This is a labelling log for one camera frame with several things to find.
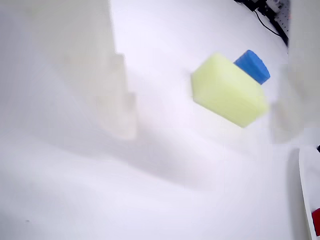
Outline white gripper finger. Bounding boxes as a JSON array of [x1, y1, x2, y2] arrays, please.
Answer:
[[14, 0, 138, 140], [271, 0, 320, 145]]

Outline red cube block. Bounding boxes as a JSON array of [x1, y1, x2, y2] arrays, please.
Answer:
[[311, 207, 320, 237]]

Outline blue cylinder block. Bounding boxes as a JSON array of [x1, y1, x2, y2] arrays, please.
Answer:
[[233, 49, 272, 86]]

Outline pale yellow foam block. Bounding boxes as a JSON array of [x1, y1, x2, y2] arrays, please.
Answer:
[[190, 51, 271, 129]]

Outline white paper plate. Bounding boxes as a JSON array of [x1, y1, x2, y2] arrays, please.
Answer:
[[298, 146, 320, 239]]

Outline thin black red cable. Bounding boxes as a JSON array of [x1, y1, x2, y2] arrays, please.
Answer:
[[254, 8, 281, 36]]

